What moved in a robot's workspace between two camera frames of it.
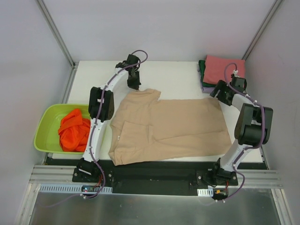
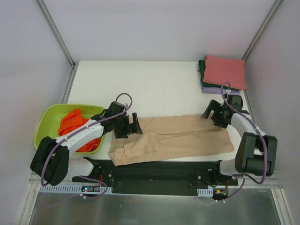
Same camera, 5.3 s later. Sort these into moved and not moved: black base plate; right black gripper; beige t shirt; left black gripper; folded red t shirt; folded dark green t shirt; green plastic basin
Moved: left black gripper; beige t shirt; right black gripper
Not moved: folded dark green t shirt; black base plate; folded red t shirt; green plastic basin
